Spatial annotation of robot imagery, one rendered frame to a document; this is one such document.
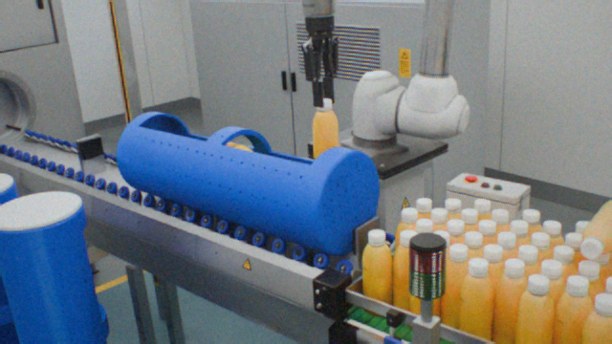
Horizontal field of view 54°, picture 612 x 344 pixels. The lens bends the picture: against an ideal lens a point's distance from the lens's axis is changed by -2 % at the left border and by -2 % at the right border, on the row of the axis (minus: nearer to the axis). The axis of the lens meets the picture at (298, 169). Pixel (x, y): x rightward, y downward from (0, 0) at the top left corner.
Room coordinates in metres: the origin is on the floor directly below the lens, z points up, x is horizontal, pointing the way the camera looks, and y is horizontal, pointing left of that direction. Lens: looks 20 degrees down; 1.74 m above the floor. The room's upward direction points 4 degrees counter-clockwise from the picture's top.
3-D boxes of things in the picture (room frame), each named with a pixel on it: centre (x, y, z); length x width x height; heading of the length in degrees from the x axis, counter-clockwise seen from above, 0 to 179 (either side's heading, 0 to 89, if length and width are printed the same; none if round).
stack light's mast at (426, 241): (0.92, -0.21, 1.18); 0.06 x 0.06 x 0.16
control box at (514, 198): (1.53, -0.51, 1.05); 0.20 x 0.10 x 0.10; 48
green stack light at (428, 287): (0.92, -0.21, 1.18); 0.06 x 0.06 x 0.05
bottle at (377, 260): (1.27, -0.17, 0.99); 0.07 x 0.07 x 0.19
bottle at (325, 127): (1.59, -0.08, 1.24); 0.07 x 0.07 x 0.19
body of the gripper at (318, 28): (1.59, -0.08, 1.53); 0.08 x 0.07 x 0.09; 138
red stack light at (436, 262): (0.92, -0.21, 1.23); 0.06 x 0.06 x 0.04
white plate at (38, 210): (1.74, 0.82, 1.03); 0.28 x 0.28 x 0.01
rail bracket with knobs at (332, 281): (1.27, -0.06, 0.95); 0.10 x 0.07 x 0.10; 138
